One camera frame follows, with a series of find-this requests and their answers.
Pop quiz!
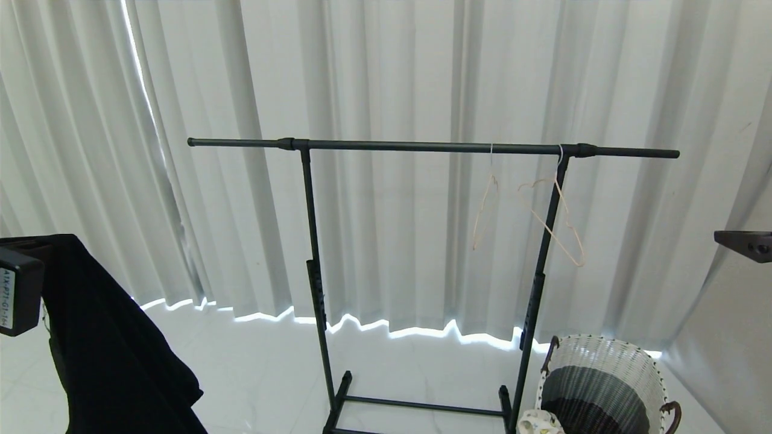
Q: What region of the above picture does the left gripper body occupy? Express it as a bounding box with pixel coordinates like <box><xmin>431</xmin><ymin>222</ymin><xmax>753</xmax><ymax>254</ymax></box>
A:
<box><xmin>0</xmin><ymin>247</ymin><xmax>46</xmax><ymax>337</ymax></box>

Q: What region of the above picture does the pink clothes hanger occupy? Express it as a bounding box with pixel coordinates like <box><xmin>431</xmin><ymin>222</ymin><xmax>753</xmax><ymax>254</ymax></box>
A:
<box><xmin>472</xmin><ymin>145</ymin><xmax>501</xmax><ymax>251</ymax></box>
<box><xmin>517</xmin><ymin>145</ymin><xmax>586</xmax><ymax>268</ymax></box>

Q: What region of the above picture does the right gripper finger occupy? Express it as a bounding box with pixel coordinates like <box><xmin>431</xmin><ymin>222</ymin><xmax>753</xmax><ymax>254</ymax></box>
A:
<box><xmin>714</xmin><ymin>230</ymin><xmax>772</xmax><ymax>264</ymax></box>

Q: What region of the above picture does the black clothes rack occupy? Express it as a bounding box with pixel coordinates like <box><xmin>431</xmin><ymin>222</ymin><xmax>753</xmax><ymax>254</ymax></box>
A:
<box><xmin>187</xmin><ymin>137</ymin><xmax>680</xmax><ymax>434</ymax></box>

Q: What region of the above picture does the white laundry basket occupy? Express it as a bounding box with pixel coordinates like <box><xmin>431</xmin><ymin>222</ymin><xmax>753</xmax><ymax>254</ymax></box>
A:
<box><xmin>534</xmin><ymin>335</ymin><xmax>683</xmax><ymax>434</ymax></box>

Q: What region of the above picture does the cream printed garment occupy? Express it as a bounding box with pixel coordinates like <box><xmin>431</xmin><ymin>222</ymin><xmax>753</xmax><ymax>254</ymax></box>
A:
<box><xmin>517</xmin><ymin>409</ymin><xmax>565</xmax><ymax>434</ymax></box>

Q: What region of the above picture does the white curtain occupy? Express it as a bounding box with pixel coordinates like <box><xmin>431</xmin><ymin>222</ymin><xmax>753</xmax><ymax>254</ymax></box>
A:
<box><xmin>0</xmin><ymin>0</ymin><xmax>772</xmax><ymax>359</ymax></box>

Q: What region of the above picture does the black T-shirt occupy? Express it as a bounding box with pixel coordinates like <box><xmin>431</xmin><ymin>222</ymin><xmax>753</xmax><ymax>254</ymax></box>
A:
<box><xmin>39</xmin><ymin>234</ymin><xmax>209</xmax><ymax>434</ymax></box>

